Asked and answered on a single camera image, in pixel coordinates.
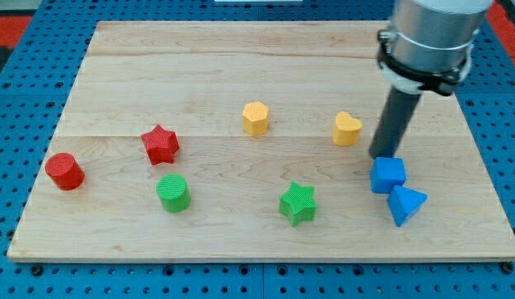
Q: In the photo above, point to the blue cube block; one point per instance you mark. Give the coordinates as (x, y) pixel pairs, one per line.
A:
(386, 173)

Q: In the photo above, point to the green star block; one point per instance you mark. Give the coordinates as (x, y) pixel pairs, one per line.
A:
(298, 204)

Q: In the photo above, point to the yellow heart block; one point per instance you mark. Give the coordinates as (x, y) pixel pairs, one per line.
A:
(346, 130)

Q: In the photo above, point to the red star block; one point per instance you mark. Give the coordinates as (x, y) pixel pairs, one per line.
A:
(161, 145)

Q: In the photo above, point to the red cylinder block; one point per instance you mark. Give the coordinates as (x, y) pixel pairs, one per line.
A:
(64, 171)

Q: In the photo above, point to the blue triangle block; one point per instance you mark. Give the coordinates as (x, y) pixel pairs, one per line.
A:
(404, 203)

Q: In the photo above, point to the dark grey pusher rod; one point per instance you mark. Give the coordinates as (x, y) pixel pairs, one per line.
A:
(394, 120)

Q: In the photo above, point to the black clamp ring mount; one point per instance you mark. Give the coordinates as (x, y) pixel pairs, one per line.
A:
(427, 58)

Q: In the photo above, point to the yellow hexagon block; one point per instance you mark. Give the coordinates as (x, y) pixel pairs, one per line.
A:
(255, 118)

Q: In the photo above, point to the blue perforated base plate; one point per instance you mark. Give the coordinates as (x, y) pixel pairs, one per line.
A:
(34, 85)

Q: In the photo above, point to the green cylinder block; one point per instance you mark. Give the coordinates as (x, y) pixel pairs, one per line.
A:
(172, 191)

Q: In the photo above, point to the wooden board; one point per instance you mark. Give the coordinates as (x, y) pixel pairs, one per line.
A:
(194, 78)

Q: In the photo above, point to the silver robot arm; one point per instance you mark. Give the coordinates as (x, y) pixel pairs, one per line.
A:
(410, 14)

